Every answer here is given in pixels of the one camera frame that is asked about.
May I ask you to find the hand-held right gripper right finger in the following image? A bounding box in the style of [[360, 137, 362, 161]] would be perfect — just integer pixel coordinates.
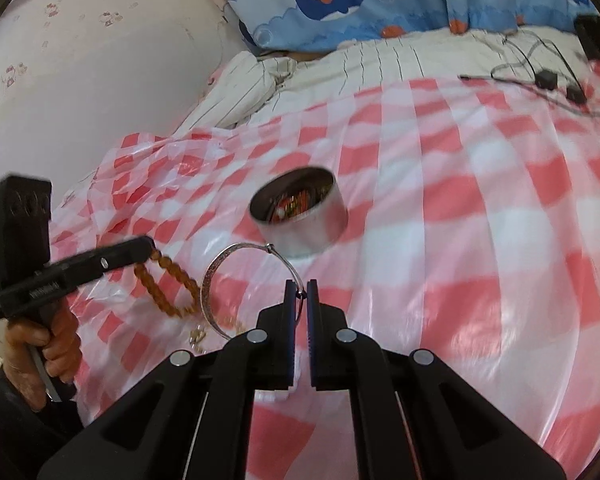
[[306, 279, 568, 480]]

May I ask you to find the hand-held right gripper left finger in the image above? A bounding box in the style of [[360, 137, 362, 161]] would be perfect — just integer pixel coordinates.
[[37, 280, 306, 480]]

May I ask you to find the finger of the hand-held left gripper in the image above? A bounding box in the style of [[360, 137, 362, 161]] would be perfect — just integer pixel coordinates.
[[36, 236, 159, 306]]

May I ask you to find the amber bead bracelet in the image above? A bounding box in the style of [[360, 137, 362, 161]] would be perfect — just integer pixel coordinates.
[[133, 248, 202, 320]]

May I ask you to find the round metal tin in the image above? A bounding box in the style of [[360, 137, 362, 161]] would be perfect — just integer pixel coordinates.
[[248, 165, 350, 260]]

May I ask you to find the silver bangle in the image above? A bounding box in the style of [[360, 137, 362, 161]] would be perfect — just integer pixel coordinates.
[[200, 242, 304, 340]]

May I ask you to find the red cord bracelet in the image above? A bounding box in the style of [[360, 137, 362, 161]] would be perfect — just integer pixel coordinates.
[[270, 191, 312, 223]]

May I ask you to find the person's left forearm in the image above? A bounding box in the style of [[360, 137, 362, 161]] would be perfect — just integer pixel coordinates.
[[0, 360, 88, 480]]

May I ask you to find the person's left hand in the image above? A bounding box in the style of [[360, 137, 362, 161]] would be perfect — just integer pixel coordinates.
[[4, 304, 84, 412]]

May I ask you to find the red white checked plastic tablecloth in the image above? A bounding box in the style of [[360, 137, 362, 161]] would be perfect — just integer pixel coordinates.
[[47, 57, 600, 480]]

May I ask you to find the cream striped bed sheet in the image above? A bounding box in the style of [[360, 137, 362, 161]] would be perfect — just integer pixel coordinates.
[[172, 22, 598, 128]]

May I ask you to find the blue whale print pillow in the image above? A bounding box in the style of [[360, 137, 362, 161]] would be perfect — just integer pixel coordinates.
[[226, 0, 453, 53]]

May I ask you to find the thin gold chain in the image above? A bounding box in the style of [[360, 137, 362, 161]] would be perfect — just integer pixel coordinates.
[[188, 318, 249, 354]]

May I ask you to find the black charging cable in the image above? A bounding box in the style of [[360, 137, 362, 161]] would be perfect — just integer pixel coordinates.
[[458, 30, 600, 123]]

